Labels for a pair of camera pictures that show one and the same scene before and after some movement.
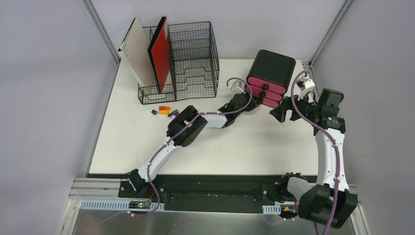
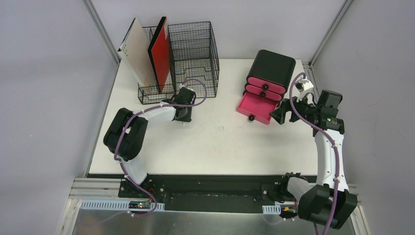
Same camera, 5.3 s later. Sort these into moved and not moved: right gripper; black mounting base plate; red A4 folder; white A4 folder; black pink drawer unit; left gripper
Moved: black pink drawer unit; left gripper
Not moved: white A4 folder; right gripper; black mounting base plate; red A4 folder
